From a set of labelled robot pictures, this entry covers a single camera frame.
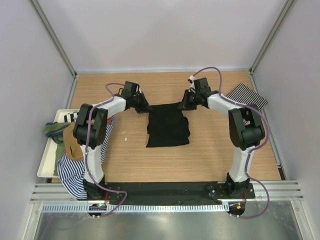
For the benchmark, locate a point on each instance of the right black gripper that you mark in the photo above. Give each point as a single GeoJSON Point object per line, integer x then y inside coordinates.
{"type": "Point", "coordinates": [184, 105]}

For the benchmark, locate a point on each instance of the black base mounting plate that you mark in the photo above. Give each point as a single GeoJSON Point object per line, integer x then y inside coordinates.
{"type": "Point", "coordinates": [174, 193]}

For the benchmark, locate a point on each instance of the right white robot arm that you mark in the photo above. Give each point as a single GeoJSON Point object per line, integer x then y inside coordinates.
{"type": "Point", "coordinates": [246, 129]}

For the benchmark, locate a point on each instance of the brown tank top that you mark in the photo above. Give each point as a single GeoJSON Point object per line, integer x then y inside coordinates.
{"type": "Point", "coordinates": [72, 148]}

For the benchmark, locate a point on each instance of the green striped garment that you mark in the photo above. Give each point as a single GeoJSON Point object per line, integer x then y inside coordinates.
{"type": "Point", "coordinates": [55, 130]}

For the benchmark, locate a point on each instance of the white slotted cable duct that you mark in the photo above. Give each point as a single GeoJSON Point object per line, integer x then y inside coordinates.
{"type": "Point", "coordinates": [97, 208]}

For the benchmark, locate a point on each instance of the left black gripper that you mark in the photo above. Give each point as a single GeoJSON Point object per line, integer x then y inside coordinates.
{"type": "Point", "coordinates": [145, 107]}

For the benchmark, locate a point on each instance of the black white striped tank top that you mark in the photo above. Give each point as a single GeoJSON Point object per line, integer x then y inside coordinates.
{"type": "Point", "coordinates": [244, 95]}

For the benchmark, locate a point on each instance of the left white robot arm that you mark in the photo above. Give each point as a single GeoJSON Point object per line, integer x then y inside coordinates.
{"type": "Point", "coordinates": [90, 131]}

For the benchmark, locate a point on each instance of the white plastic tray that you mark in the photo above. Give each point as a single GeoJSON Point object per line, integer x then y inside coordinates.
{"type": "Point", "coordinates": [47, 163]}

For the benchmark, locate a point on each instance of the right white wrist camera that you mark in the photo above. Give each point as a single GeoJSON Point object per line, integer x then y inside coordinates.
{"type": "Point", "coordinates": [191, 80]}

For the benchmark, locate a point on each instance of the black white wide-striped garment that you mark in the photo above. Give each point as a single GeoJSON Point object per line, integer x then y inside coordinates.
{"type": "Point", "coordinates": [70, 117]}

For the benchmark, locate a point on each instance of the blue white striped tank top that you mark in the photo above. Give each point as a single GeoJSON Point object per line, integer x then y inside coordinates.
{"type": "Point", "coordinates": [71, 173]}

